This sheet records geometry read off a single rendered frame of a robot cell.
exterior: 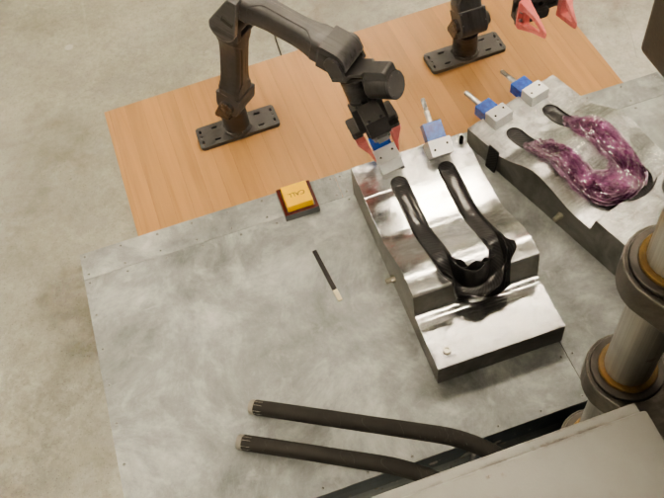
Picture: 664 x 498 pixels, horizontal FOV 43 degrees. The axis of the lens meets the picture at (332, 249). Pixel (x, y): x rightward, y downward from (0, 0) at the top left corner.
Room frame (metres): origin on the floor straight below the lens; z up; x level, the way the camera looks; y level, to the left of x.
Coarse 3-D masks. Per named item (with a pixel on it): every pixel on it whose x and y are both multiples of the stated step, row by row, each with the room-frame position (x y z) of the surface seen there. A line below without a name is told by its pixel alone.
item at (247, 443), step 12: (240, 444) 0.60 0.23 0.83; (252, 444) 0.60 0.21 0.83; (264, 444) 0.59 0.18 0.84; (276, 444) 0.59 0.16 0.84; (288, 444) 0.58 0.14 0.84; (300, 444) 0.58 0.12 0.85; (288, 456) 0.56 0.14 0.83; (300, 456) 0.55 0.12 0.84; (312, 456) 0.55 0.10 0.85; (324, 456) 0.54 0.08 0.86; (336, 456) 0.53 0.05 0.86; (348, 456) 0.53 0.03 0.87; (360, 456) 0.52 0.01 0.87; (372, 456) 0.52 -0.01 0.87; (360, 468) 0.51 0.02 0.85; (372, 468) 0.50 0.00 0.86
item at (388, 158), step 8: (376, 144) 1.17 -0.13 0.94; (384, 144) 1.17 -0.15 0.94; (392, 144) 1.15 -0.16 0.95; (376, 152) 1.14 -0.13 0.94; (384, 152) 1.14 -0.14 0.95; (392, 152) 1.13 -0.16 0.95; (376, 160) 1.13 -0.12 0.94; (384, 160) 1.12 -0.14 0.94; (392, 160) 1.12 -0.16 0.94; (400, 160) 1.13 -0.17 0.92; (384, 168) 1.12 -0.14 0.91; (392, 168) 1.13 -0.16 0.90
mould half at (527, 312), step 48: (384, 192) 1.08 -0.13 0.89; (432, 192) 1.06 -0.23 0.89; (480, 192) 1.04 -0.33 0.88; (384, 240) 0.96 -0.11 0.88; (480, 240) 0.89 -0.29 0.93; (528, 240) 0.87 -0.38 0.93; (432, 288) 0.80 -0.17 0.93; (528, 288) 0.81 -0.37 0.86; (432, 336) 0.74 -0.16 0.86; (480, 336) 0.72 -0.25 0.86; (528, 336) 0.70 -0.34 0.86
